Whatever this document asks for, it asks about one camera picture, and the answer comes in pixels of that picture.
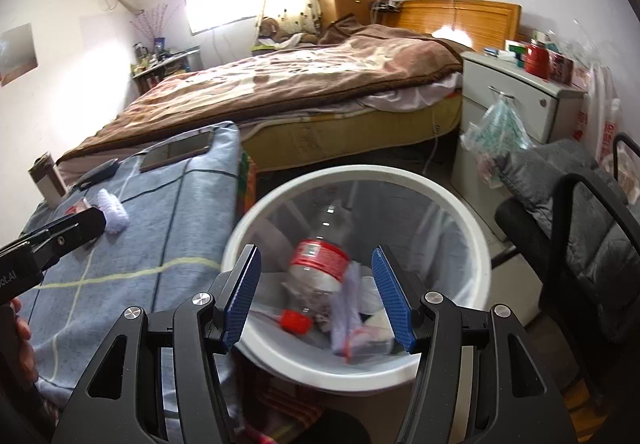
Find white green box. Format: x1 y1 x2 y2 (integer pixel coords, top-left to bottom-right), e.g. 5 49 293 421
504 39 528 68

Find wooden headboard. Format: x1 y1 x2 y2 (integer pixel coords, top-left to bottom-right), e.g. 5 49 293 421
397 0 522 52

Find white nightstand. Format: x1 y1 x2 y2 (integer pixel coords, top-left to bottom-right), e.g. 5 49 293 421
460 49 587 145

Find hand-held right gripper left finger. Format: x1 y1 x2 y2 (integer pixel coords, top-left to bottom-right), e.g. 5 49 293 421
52 244 262 444

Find green printed plastic bag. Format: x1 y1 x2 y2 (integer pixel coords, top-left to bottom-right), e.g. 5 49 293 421
460 97 533 187

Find white round waste bin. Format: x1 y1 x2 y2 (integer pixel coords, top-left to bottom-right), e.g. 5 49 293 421
221 164 493 397

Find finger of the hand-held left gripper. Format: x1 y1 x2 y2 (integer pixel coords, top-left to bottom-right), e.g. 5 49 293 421
0 207 107 270

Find red box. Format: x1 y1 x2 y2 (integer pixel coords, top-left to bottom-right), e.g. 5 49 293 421
549 49 576 85

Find red bottle cap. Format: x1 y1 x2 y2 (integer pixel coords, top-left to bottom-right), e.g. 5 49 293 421
279 309 313 336

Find red jar on cabinet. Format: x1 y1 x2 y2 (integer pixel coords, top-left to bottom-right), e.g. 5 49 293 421
525 40 551 78

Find beige thermos mug brown lid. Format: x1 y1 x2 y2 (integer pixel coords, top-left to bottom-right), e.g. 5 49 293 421
28 151 68 210

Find white bag red print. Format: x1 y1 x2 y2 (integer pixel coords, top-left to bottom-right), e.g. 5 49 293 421
575 64 626 165

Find cluttered side table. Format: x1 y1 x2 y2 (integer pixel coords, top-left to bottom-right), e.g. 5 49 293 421
131 37 203 92

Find bed with brown blanket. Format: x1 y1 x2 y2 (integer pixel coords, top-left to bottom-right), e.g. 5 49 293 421
55 13 463 162

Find clear plastic bottle red label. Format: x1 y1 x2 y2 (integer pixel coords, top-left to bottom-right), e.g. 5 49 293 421
282 204 353 320

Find brown teddy bear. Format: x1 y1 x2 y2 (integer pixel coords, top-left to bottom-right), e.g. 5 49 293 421
256 17 321 48

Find blue checked tablecloth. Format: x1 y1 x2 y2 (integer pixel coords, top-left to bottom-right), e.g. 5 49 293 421
0 121 246 405

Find clear zip bag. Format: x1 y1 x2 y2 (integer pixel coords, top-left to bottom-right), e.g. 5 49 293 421
330 264 396 365

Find decorative purple branches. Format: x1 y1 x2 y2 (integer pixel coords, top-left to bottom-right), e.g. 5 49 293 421
129 0 183 45

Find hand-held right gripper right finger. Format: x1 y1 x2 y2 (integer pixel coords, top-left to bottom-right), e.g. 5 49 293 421
371 245 576 444

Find black office chair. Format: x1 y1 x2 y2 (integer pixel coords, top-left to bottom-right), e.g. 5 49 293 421
494 134 640 405

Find window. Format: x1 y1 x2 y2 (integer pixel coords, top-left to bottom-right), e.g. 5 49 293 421
184 0 268 36

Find black smartphone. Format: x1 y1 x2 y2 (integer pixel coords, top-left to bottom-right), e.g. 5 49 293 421
139 129 215 173

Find person's left hand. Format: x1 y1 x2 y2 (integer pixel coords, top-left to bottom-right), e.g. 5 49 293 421
0 298 40 390

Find bed with yellow mattress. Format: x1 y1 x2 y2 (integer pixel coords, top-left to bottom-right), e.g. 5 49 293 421
240 74 463 172

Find grey chair cushion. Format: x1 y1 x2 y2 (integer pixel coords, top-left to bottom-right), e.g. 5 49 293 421
500 139 640 345

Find dark blue glasses case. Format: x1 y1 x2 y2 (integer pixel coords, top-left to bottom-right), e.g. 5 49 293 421
72 159 121 190

